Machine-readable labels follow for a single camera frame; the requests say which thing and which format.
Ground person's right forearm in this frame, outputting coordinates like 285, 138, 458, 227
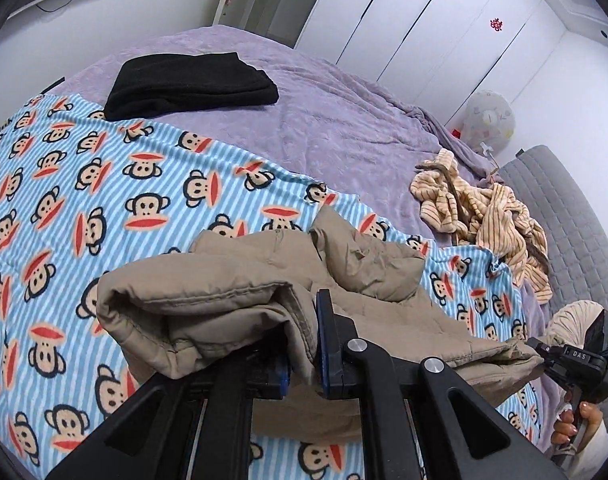
566, 420, 608, 480

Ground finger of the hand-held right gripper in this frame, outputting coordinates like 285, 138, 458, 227
525, 337, 567, 377

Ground black folded garment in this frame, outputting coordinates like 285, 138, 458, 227
104, 51, 279, 122

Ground khaki puffer jacket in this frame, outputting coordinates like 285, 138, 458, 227
96, 206, 545, 433

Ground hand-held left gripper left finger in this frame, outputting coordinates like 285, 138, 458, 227
46, 350, 292, 480

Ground blue striped monkey blanket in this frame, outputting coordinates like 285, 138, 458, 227
0, 91, 542, 480

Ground beige ribbed cushion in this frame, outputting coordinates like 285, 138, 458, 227
544, 300, 607, 356

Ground white wardrobe doors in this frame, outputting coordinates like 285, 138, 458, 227
294, 0, 570, 127

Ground person's right hand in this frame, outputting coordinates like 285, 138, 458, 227
551, 402, 593, 457

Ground white plastic hanger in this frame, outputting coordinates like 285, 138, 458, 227
478, 142, 500, 172

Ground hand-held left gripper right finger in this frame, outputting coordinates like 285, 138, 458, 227
315, 289, 570, 480

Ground beige striped fleece garment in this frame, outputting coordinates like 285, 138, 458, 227
409, 149, 552, 306

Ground purple bedspread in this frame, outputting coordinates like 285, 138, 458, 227
42, 27, 570, 421

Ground grey quilted headboard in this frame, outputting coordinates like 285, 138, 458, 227
499, 144, 608, 341

